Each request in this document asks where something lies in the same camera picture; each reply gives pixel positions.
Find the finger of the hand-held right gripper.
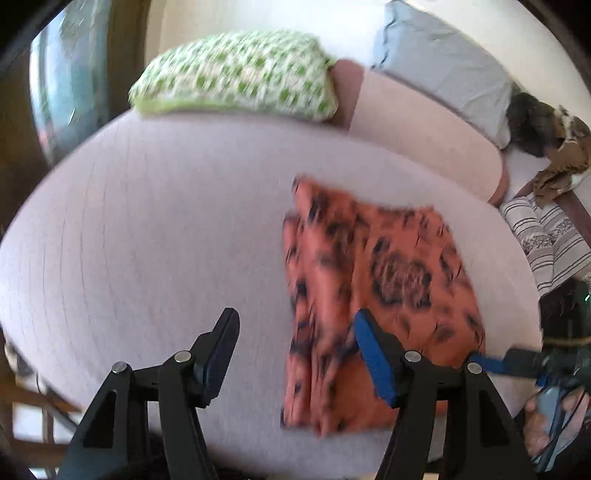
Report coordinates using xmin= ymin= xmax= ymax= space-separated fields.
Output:
xmin=468 ymin=353 xmax=510 ymax=377

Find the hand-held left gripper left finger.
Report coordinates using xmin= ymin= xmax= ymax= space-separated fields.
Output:
xmin=58 ymin=308 xmax=241 ymax=480

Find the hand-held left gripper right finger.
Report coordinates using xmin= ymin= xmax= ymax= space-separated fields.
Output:
xmin=353 ymin=308 xmax=537 ymax=480

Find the orange black floral cloth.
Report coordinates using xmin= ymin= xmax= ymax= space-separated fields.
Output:
xmin=279 ymin=175 xmax=486 ymax=437

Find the person's right hand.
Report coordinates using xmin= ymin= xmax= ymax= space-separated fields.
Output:
xmin=523 ymin=389 xmax=591 ymax=459

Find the striped beige cloth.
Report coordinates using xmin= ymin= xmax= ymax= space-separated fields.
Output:
xmin=499 ymin=194 xmax=591 ymax=297

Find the brown crumpled cloth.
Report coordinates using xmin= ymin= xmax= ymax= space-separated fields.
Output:
xmin=531 ymin=137 xmax=591 ymax=208

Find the pink bolster pillow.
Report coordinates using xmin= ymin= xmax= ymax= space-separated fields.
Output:
xmin=332 ymin=58 xmax=511 ymax=206

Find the green patterned pillow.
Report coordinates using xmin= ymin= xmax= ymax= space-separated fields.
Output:
xmin=128 ymin=30 xmax=339 ymax=123

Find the grey pillow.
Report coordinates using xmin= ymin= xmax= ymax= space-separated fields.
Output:
xmin=371 ymin=0 xmax=525 ymax=151

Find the stained glass window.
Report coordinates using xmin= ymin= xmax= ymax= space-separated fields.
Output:
xmin=28 ymin=0 xmax=114 ymax=163

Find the wooden chair frame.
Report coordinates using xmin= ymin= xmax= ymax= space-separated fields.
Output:
xmin=0 ymin=355 xmax=86 ymax=467

